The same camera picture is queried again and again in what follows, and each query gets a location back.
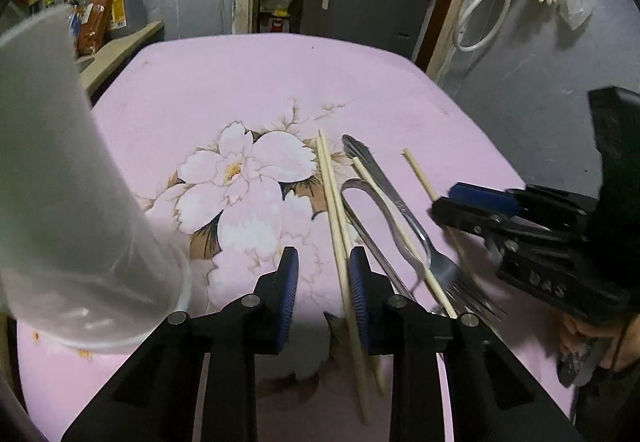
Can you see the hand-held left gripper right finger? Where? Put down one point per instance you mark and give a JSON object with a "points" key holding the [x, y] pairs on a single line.
{"points": [[360, 302]]}

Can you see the brown food packet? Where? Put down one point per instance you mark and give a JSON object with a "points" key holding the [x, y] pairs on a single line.
{"points": [[97, 17]]}

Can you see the pink floral tablecloth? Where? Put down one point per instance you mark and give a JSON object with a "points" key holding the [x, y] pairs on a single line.
{"points": [[200, 97]]}

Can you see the grey cabinet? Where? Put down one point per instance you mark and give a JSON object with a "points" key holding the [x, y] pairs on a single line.
{"points": [[360, 12]]}

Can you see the beige kitchen counter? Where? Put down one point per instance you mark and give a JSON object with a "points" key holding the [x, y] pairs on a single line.
{"points": [[135, 40]]}

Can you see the single bamboo chopstick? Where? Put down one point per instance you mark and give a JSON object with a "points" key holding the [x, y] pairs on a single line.
{"points": [[420, 175], [339, 194], [334, 242], [372, 187]]}

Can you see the metal spoon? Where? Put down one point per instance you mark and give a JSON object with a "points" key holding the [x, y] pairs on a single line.
{"points": [[385, 257]]}

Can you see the person's right hand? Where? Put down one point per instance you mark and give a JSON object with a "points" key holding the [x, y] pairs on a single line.
{"points": [[590, 337]]}

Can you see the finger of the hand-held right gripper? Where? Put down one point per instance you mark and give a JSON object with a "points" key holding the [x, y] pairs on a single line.
{"points": [[482, 199], [465, 217]]}

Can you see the metal fork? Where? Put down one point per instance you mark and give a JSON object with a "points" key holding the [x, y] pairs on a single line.
{"points": [[442, 272]]}

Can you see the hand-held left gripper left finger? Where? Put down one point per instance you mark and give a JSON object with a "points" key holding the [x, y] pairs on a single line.
{"points": [[287, 302]]}

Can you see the white plastic utensil basket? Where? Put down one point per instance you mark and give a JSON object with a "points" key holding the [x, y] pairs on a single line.
{"points": [[75, 172]]}

